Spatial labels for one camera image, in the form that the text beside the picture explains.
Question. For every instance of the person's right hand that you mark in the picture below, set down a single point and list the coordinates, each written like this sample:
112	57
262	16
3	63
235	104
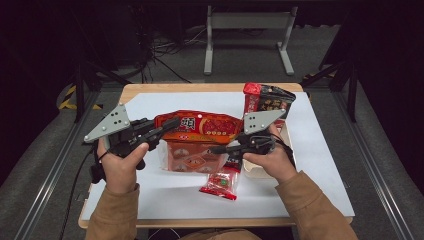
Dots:
273	163

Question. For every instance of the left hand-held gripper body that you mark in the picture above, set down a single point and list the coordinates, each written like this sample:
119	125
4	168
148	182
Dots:
111	121

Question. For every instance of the white plastic container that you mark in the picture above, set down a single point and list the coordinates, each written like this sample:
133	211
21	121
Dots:
250	170

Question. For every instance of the person's left hand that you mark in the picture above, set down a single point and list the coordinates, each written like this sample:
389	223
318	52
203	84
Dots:
120	173

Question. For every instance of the white table mat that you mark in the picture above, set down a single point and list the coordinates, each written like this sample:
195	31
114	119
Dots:
180	203

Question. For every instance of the grey metal stand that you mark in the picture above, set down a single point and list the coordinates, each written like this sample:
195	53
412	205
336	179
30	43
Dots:
250	20

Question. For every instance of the aluminium floor rail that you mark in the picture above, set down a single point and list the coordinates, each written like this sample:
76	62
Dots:
376	166
50	176

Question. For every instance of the yellow and black floor tape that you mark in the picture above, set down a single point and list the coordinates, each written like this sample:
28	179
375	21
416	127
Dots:
68	100

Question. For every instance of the large orange food packet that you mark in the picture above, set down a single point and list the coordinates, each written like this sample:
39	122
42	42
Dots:
200	126

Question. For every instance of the wooden table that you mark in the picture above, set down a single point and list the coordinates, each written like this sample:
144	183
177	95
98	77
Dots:
200	87

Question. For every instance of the person's lap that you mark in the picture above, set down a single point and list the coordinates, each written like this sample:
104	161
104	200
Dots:
220	234

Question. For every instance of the black tripod stand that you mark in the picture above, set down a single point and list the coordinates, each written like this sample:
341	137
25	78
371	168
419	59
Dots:
350	80
80	83

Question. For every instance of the small red clear packet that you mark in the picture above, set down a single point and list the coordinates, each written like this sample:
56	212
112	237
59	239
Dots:
220	181

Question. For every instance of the red and black food packet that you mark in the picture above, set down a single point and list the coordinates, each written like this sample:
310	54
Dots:
270	98

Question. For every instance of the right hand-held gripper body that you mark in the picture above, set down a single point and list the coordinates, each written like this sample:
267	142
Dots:
261	120

